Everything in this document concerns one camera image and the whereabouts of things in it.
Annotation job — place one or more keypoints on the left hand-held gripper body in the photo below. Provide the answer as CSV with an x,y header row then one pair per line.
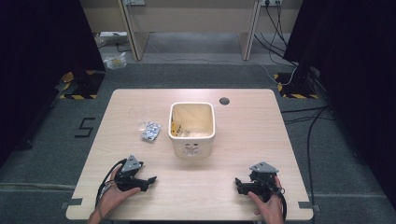
x,y
129,166

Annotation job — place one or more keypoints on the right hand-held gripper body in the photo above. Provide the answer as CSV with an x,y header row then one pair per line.
x,y
263,179

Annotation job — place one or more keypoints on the silver blister pack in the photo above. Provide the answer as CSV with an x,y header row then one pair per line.
x,y
150,131

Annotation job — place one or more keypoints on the cream plastic trash bin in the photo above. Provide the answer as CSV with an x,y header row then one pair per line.
x,y
191,147

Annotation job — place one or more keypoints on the clear plastic cup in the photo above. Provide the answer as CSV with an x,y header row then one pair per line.
x,y
139,113

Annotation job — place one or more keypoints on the person's left hand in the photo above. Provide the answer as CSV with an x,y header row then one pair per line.
x,y
112,196

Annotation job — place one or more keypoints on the person's right hand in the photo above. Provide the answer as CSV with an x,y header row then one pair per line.
x,y
271,211

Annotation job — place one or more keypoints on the yellow packet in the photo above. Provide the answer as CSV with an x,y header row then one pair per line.
x,y
176,129

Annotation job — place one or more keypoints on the black stand with striped base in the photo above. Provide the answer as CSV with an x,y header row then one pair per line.
x,y
81,87
295,87

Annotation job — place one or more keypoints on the clear plastic bag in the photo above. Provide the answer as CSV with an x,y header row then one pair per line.
x,y
115,61

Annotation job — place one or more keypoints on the white power strip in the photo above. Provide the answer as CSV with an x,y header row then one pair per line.
x,y
112,34

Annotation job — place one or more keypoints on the black curtain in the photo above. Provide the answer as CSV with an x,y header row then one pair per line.
x,y
358,77
37,62

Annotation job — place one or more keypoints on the wall power socket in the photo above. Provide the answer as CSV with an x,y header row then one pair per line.
x,y
134,2
271,2

